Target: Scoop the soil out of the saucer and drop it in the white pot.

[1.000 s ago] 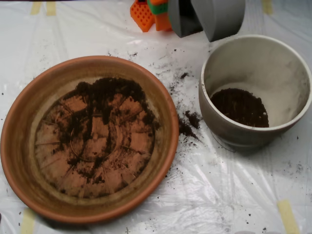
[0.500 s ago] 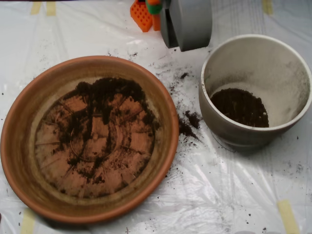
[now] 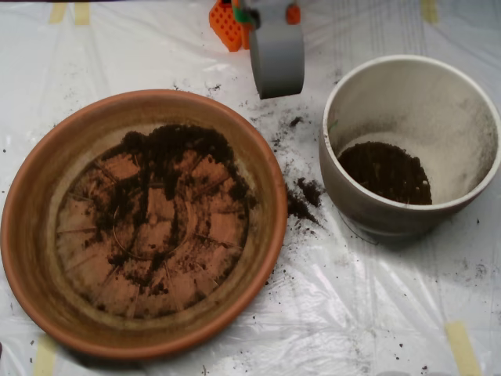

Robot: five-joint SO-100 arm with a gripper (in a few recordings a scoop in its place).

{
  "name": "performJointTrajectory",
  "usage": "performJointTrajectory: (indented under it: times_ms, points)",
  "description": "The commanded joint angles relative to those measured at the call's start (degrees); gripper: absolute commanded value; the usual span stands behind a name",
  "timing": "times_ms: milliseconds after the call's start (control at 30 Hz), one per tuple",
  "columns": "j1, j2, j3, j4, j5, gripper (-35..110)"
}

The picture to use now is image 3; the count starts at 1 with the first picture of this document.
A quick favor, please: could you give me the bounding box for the beige masking tape strip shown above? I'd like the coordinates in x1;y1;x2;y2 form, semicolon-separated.
33;334;59;376
74;2;92;27
420;0;439;24
445;320;482;376
49;2;67;25

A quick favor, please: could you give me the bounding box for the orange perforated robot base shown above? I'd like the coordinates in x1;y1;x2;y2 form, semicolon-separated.
209;0;302;52

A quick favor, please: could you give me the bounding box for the white ceramic pot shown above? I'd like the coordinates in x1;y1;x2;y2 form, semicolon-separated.
319;54;501;247

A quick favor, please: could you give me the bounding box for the dark soil pile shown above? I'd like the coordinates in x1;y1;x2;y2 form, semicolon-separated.
84;124;258;297

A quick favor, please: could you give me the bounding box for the clear plastic sheet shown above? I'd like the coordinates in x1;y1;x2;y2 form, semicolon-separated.
0;2;501;376

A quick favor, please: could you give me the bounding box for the terracotta saucer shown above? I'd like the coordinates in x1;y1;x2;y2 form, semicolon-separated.
0;89;289;361

